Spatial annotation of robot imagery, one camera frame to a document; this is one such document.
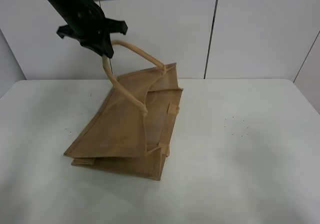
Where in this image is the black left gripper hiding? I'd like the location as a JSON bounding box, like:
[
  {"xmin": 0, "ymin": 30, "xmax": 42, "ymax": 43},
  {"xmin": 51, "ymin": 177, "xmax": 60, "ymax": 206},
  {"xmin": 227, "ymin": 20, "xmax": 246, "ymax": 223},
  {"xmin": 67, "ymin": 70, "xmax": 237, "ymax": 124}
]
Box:
[{"xmin": 56, "ymin": 0, "xmax": 128, "ymax": 58}]

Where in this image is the brown linen tote bag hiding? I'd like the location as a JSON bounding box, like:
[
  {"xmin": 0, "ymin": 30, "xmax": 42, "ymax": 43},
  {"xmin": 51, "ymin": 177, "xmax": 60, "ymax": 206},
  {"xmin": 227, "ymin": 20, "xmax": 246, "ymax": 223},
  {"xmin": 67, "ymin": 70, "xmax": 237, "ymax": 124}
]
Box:
[{"xmin": 64, "ymin": 40, "xmax": 183, "ymax": 180}]

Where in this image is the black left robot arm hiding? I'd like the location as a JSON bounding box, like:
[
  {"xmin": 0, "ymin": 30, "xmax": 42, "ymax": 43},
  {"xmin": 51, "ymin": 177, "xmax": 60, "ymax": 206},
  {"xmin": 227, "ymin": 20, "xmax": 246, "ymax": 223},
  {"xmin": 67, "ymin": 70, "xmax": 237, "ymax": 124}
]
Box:
[{"xmin": 48, "ymin": 0, "xmax": 128, "ymax": 58}]

